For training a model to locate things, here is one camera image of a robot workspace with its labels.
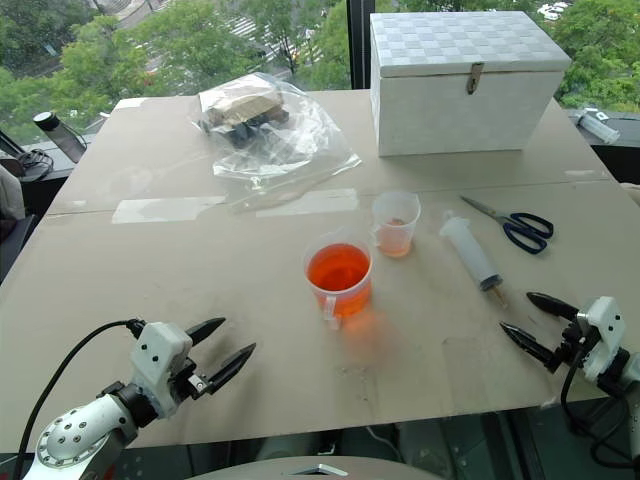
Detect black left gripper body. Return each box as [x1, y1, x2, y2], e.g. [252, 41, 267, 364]
[170, 357, 213, 402]

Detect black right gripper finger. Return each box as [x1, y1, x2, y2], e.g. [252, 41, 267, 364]
[526, 291, 580, 323]
[499, 321, 564, 372]

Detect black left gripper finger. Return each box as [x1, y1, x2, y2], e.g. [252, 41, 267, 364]
[185, 316, 227, 346]
[206, 342, 257, 395]

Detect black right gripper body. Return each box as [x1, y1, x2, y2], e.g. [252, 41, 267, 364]
[551, 320, 601, 375]

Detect large plastic syringe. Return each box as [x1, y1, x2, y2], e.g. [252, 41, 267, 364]
[439, 210, 509, 309]

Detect beaker with orange liquid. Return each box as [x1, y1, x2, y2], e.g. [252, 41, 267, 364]
[303, 233, 375, 331]

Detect small clear plastic cup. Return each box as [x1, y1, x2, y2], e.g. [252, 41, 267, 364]
[370, 190, 422, 259]

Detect grey translucent bottle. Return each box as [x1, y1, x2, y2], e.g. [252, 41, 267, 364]
[32, 111, 89, 164]

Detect clear tape strip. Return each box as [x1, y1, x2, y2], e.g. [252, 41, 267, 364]
[110, 195, 227, 225]

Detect grey rounded robot body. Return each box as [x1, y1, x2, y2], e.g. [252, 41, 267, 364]
[184, 455, 446, 480]

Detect clear plastic bag with contents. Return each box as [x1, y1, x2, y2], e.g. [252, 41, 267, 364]
[188, 71, 363, 213]

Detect white checkered lidded box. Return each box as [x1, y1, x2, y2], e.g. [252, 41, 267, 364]
[369, 10, 573, 158]

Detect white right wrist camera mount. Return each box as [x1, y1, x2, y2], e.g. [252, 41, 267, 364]
[575, 295, 627, 384]

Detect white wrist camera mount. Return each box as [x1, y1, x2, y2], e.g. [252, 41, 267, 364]
[575, 295, 627, 384]
[129, 321, 194, 419]

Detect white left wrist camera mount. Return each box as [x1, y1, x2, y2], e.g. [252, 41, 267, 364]
[129, 321, 194, 419]

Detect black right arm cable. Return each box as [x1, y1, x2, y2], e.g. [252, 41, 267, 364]
[559, 349, 640, 470]

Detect blue-handled scissors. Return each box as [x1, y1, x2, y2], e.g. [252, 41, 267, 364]
[459, 195, 555, 255]

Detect black cables bundle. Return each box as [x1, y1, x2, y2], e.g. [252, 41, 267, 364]
[14, 148, 55, 182]

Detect black window frame post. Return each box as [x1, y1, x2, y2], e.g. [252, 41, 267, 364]
[347, 0, 378, 92]

